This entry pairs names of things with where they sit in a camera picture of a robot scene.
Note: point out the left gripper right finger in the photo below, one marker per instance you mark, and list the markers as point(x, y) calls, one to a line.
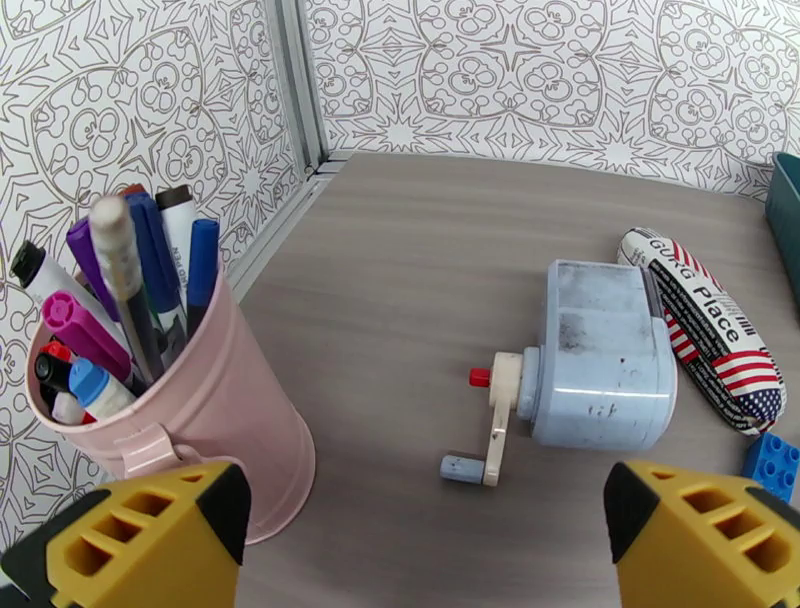
point(687, 562)

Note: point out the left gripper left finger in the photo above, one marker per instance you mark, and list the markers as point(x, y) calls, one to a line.
point(156, 550)

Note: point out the blue lego brick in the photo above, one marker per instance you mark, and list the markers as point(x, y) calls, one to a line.
point(775, 465)

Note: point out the pink metal pen cup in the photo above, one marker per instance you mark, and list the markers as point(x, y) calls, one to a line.
point(237, 406)

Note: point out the white marker light blue cap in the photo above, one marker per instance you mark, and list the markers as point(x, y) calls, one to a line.
point(94, 384)

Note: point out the red and black marker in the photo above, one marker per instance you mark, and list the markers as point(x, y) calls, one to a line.
point(53, 369)

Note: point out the magenta marker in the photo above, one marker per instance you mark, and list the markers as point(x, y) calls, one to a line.
point(81, 331)

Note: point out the red white snack packet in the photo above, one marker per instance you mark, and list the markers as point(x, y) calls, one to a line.
point(719, 325)

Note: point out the blue pen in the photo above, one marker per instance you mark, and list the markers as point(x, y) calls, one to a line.
point(203, 269)

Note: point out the white marker black cap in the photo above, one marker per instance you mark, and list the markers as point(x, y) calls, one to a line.
point(50, 275)

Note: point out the dark blue marker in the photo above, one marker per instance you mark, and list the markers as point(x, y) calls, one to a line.
point(150, 250)

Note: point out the purple marker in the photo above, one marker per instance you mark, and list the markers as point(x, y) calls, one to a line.
point(87, 250)

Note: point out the white marker brown cap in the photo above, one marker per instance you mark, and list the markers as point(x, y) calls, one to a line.
point(178, 231)

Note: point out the teal plastic container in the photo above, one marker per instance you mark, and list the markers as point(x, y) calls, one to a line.
point(789, 219)

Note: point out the aluminium floor rail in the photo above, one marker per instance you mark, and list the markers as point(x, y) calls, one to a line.
point(275, 231)

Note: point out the aluminium frame post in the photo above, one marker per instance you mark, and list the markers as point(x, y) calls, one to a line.
point(300, 75)

